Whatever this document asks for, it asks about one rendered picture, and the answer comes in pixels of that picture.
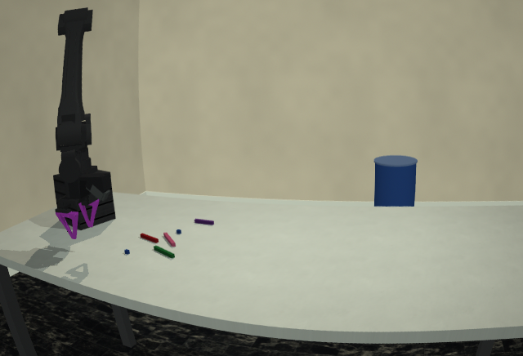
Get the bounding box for purple rod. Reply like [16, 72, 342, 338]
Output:
[194, 219, 214, 225]

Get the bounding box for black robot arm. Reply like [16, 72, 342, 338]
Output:
[56, 7, 111, 201]

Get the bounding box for dark red rod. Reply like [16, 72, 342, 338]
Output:
[141, 234, 159, 243]

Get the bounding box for green rod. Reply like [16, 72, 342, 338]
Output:
[154, 246, 175, 258]

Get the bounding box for pink rod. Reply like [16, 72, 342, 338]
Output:
[163, 233, 176, 247]

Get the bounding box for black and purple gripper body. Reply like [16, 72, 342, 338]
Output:
[55, 181, 98, 213]

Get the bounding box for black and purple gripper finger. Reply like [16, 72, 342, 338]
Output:
[56, 211, 78, 239]
[79, 199, 99, 227]

